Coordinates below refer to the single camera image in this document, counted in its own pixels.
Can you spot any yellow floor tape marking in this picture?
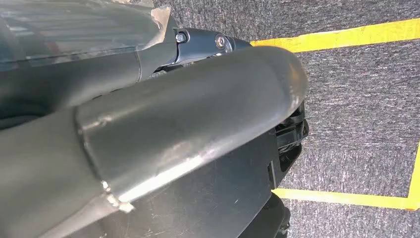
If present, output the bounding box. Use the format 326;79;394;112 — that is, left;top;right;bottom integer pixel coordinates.
250;18;420;212

